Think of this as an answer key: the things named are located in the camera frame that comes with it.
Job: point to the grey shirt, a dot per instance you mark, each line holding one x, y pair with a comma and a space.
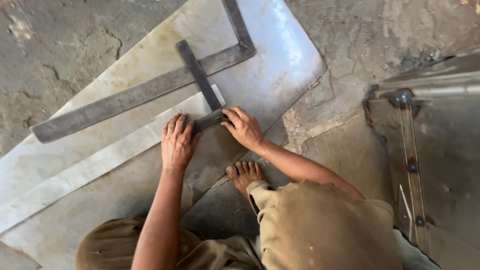
414, 255

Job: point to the large steel framing square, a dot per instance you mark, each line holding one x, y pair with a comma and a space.
123, 97

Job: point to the large steel sheet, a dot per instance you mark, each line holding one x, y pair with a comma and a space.
270, 63

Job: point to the person's left hand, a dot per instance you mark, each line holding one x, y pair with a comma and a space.
179, 146

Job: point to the person's right hand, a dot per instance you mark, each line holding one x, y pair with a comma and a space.
245, 129

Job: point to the small steel try square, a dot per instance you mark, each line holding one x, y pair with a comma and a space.
198, 75

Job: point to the pale metal strip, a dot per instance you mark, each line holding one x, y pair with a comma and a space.
93, 165

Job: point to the person's bare foot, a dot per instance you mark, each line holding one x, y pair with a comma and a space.
245, 176

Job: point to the khaki trousers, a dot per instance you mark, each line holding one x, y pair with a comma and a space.
322, 228

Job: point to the steel frame structure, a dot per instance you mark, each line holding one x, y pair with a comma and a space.
442, 150

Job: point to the person's right fingers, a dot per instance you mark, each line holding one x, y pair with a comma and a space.
231, 115

